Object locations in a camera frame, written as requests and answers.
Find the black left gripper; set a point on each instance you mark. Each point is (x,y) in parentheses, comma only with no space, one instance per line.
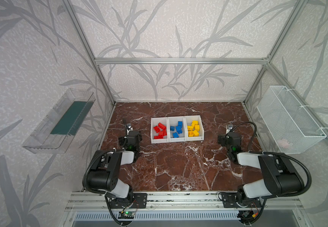
(122,141)

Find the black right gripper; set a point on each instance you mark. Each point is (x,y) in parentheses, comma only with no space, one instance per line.
(222,138)

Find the yellow long lego brick front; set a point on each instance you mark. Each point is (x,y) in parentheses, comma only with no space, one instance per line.
(194,123)

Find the dark blue upturned lego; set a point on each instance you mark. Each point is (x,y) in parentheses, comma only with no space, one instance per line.
(179,130)

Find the long red lego brick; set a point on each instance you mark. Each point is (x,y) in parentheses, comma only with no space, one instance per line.
(162,126)

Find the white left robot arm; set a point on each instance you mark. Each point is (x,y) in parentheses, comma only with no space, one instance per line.
(102,174)

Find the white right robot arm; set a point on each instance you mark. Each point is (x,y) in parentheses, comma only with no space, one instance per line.
(282,175)

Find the white left bin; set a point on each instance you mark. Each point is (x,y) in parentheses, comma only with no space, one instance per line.
(155,122)

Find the white bin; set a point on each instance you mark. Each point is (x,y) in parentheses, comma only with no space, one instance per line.
(155,122)
(173,121)
(187,122)

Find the white middle bin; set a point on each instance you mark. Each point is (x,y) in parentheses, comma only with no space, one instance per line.
(173,121)

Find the white right bin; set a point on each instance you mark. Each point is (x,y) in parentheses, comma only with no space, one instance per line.
(187,122)

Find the pink object in basket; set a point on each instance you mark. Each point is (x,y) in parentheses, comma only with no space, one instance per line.
(283,144)

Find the green circuit board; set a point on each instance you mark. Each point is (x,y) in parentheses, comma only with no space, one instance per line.
(123,215)

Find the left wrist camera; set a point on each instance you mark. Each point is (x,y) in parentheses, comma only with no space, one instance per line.
(128,128)

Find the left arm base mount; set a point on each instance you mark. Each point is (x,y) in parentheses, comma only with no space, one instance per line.
(132,201)

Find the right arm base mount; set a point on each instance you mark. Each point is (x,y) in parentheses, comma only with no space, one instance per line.
(238,199)

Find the white wire mesh basket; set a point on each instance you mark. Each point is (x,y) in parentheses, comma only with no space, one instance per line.
(286,118)

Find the clear plastic wall tray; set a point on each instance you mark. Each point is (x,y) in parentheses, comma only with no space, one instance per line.
(58,129)

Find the aluminium frame rail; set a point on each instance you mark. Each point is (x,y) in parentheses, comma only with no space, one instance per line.
(157,201)

